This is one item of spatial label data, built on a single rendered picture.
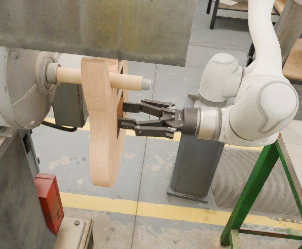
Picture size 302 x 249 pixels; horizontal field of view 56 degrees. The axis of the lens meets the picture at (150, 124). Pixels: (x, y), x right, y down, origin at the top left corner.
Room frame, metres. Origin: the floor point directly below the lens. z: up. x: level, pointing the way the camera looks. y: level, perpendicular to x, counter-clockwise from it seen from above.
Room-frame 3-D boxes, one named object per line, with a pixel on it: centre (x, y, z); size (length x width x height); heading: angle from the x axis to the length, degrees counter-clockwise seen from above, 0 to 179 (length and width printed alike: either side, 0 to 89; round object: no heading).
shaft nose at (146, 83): (0.52, 0.02, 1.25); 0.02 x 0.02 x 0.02; 89
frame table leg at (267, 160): (0.84, -0.50, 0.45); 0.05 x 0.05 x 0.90; 89
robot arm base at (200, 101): (1.27, -0.29, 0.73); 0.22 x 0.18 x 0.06; 82
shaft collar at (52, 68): (0.52, 0.22, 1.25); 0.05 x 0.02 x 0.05; 179
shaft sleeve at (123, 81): (0.52, 0.12, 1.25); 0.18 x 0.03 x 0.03; 89
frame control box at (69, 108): (0.77, 0.34, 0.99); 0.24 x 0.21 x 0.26; 89
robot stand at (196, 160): (1.26, -0.31, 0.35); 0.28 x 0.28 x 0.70; 82
